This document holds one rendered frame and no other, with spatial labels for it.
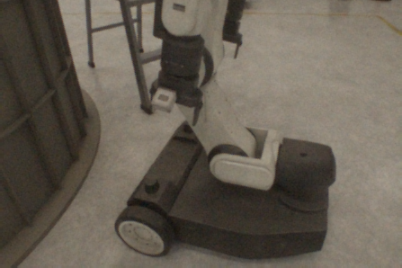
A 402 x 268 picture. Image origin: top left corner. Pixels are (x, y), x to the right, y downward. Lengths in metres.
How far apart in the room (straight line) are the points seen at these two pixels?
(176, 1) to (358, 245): 1.00
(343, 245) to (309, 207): 0.24
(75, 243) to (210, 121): 0.66
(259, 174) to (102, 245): 0.61
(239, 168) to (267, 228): 0.20
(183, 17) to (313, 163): 0.59
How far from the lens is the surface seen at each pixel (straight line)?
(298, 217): 1.03
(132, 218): 1.00
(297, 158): 0.96
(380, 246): 1.27
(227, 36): 1.07
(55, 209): 1.36
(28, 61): 1.26
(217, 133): 0.96
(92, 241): 1.23
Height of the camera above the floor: 0.94
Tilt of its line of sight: 33 degrees down
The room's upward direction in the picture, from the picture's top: 2 degrees counter-clockwise
